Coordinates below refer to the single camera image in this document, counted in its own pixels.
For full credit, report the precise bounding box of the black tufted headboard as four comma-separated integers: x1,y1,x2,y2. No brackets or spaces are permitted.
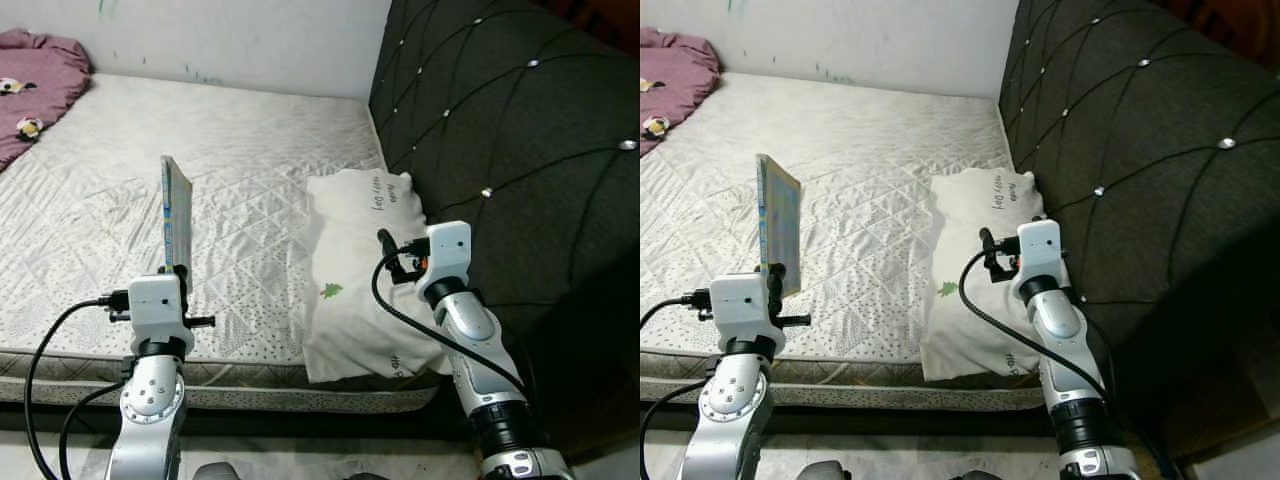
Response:
998,0,1280,451
368,0,641,451

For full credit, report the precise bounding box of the white pillow with green tree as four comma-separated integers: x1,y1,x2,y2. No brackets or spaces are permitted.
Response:
303,170,451,384
920,168,1066,381

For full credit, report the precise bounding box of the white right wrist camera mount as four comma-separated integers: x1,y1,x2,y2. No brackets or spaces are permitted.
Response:
415,222,473,301
1008,220,1063,301

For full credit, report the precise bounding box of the white quilted mattress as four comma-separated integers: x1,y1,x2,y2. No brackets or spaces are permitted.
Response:
640,72,1051,411
0,72,451,413

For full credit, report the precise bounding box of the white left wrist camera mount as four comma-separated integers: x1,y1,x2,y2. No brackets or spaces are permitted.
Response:
127,275,186,346
708,273,781,341

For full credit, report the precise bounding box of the purple blanket with cartoon print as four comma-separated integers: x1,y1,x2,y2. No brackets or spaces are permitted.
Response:
0,28,93,171
640,28,721,156

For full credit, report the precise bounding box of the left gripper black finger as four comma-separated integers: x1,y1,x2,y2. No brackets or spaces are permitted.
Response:
170,262,193,323
764,262,787,323

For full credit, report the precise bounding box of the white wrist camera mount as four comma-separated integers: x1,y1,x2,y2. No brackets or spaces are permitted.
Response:
127,275,186,346
708,273,781,341
1008,220,1063,301
415,222,473,301

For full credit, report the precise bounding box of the yellow and blue children's book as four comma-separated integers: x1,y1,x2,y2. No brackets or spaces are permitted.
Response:
755,153,804,298
160,155,194,296

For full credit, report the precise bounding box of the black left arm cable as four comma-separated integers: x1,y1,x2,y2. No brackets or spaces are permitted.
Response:
25,292,131,480
640,295,711,480

